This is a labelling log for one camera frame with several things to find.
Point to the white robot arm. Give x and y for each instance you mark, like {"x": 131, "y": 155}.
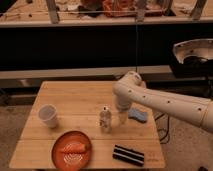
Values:
{"x": 193, "y": 110}

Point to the black white striped box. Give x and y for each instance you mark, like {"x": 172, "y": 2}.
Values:
{"x": 128, "y": 155}

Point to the orange carrot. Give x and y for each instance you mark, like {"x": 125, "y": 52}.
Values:
{"x": 74, "y": 148}

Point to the orange plate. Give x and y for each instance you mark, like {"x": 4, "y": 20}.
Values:
{"x": 71, "y": 162}

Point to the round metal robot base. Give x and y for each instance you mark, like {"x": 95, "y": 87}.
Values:
{"x": 193, "y": 58}

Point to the white plastic cup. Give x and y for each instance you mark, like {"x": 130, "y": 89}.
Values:
{"x": 48, "y": 115}

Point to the wooden folding table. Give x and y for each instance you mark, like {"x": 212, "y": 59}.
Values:
{"x": 79, "y": 104}

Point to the small clear plastic bottle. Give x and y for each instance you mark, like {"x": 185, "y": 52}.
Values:
{"x": 105, "y": 120}

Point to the blue sponge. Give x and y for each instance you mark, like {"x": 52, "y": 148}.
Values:
{"x": 137, "y": 115}

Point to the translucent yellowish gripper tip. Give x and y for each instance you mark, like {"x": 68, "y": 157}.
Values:
{"x": 123, "y": 116}

